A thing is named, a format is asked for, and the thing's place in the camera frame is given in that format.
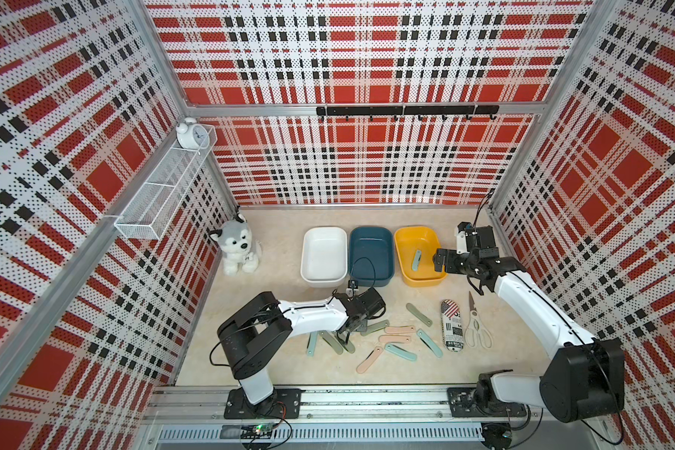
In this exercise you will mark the white alarm clock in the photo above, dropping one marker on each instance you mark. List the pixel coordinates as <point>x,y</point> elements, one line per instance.
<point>191,135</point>

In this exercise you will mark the olive knife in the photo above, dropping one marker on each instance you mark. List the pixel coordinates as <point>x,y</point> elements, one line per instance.
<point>424,319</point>
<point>375,327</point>

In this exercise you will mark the pink knife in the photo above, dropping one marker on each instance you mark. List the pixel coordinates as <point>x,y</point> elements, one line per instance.
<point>395,339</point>
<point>370,360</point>
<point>400,330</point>

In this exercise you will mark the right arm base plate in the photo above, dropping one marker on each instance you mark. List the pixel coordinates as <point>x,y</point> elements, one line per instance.
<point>465,402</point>

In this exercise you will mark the yellow storage box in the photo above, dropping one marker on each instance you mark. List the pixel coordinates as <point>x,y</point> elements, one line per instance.
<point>415,246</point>

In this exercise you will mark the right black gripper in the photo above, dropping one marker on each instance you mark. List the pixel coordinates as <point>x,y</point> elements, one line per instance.
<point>451,255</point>

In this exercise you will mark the dark teal storage box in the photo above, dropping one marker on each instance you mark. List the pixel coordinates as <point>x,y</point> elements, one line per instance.
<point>371,256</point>

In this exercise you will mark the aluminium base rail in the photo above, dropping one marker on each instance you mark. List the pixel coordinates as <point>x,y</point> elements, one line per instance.
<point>320,403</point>

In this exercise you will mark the mint knife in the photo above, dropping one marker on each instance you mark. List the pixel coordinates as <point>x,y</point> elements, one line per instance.
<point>400,352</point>
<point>416,260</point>
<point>311,344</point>
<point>430,343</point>

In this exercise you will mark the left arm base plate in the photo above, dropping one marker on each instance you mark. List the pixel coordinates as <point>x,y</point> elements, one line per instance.
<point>283,403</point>

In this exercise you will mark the olive knife left two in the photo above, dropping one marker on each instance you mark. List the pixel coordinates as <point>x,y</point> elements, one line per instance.
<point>347,345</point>

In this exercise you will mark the black wall hook rail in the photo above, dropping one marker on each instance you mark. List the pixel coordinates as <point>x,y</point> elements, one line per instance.
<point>409,110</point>

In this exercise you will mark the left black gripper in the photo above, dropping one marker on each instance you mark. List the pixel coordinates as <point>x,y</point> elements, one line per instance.
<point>363,326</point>

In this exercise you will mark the white storage box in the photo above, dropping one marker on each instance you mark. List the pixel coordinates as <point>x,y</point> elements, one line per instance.
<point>324,260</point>

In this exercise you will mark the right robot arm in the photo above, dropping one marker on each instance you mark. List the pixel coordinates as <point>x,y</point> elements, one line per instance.
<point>585,375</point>

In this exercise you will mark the white kitchen scissors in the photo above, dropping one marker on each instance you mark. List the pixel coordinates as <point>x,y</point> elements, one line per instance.
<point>475,334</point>

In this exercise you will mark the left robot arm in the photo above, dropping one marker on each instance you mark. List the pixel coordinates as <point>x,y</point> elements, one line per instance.
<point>251,337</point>

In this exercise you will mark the green circuit board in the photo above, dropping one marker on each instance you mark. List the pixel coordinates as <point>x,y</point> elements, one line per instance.
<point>248,432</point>

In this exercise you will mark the husky plush toy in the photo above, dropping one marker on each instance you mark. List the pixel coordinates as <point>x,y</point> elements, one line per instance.
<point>241,251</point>

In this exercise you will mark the white wire mesh shelf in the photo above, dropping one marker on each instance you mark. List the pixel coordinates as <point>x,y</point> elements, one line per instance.
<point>151,210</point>

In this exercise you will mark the olive knife left one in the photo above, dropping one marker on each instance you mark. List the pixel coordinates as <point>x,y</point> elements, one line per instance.
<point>331,340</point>

